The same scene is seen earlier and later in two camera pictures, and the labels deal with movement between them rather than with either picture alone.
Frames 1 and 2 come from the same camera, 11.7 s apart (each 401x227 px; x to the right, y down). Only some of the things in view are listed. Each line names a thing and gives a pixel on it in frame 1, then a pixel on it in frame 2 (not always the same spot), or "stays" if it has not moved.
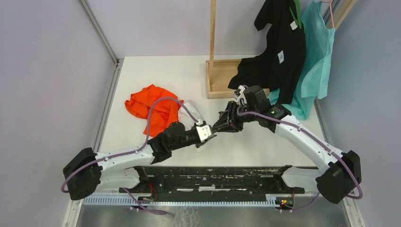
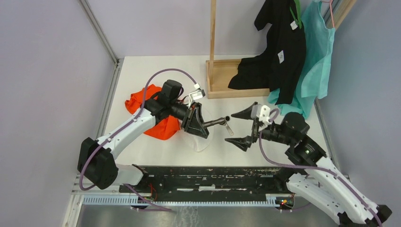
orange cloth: [163, 113] stays
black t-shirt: [281, 66] stays
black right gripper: [228, 122] to [242, 143]
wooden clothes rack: [219, 73] stays
